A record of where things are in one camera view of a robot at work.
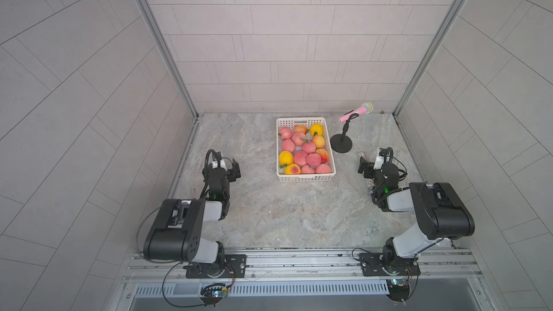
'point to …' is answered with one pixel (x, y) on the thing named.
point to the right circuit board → (399, 289)
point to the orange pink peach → (319, 140)
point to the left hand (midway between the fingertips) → (227, 158)
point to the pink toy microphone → (365, 109)
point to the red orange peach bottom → (323, 154)
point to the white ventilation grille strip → (297, 287)
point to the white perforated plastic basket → (315, 125)
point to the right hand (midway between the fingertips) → (371, 155)
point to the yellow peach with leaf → (292, 168)
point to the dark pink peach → (313, 159)
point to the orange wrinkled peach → (300, 128)
